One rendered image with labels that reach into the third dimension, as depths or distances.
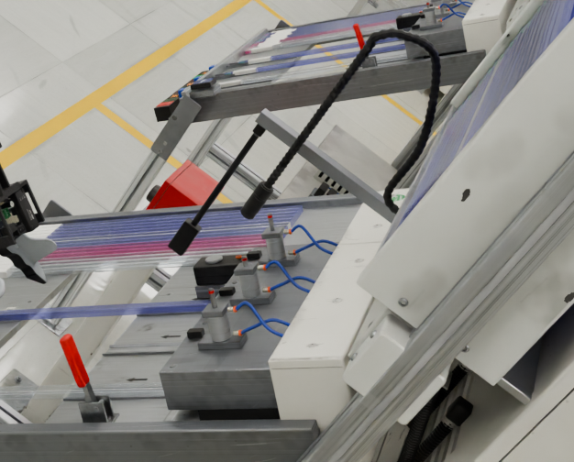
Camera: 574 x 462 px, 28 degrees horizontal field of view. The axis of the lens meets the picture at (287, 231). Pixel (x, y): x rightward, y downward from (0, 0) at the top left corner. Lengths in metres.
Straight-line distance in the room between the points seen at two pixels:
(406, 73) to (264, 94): 0.33
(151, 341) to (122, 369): 0.07
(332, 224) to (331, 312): 0.50
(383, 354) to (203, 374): 0.24
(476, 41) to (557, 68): 1.54
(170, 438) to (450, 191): 0.42
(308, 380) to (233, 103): 1.54
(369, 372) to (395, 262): 0.11
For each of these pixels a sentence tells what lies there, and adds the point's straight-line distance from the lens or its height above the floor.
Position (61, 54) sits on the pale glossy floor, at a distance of 4.18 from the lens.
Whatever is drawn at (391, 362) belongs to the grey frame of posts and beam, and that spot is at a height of 1.36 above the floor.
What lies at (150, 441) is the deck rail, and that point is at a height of 1.08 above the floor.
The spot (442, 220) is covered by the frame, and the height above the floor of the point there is 1.49.
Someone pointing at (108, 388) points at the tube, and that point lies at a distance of 1.35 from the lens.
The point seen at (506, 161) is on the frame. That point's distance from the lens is 0.99.
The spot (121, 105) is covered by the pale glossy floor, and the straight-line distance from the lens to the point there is 4.09.
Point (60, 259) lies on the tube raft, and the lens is 1.80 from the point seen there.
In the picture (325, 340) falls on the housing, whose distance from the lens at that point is 1.18.
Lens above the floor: 1.89
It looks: 28 degrees down
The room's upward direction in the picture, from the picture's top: 37 degrees clockwise
